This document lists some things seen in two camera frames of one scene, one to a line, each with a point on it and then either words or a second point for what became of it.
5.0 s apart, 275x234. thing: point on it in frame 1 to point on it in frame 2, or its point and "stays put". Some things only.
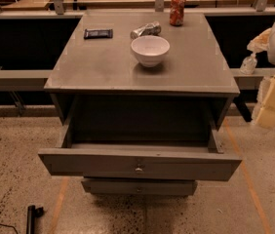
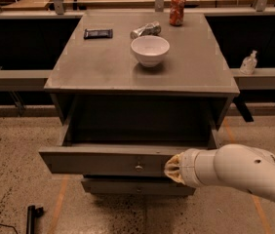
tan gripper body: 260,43 to 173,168
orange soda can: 176,12 stays put
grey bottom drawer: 138,187 stays put
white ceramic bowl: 150,50 stays put
